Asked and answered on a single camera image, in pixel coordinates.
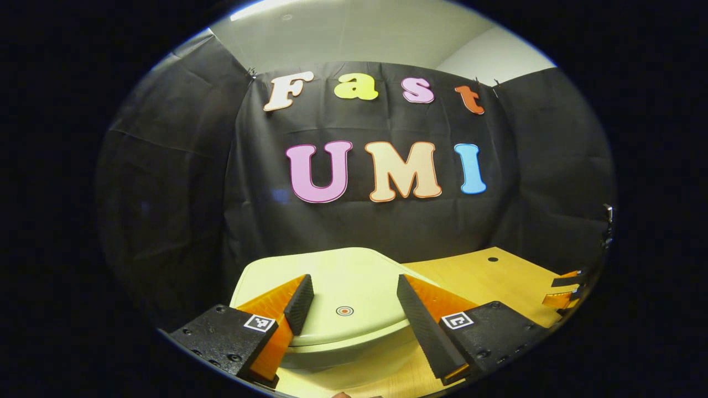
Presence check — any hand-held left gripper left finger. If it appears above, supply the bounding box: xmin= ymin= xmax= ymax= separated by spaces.
xmin=169 ymin=274 xmax=315 ymax=389

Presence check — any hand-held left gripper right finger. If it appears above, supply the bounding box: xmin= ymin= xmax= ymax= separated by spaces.
xmin=396 ymin=274 xmax=548 ymax=386

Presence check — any green garbage bin lid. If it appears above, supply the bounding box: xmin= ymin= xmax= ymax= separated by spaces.
xmin=228 ymin=247 xmax=443 ymax=348

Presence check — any green desktop garbage bin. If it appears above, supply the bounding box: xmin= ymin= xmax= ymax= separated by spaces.
xmin=228 ymin=247 xmax=443 ymax=372

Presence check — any wooden desktop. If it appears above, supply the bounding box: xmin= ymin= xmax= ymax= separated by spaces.
xmin=274 ymin=247 xmax=565 ymax=398

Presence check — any black backdrop cloth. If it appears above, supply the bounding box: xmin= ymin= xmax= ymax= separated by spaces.
xmin=94 ymin=36 xmax=616 ymax=332

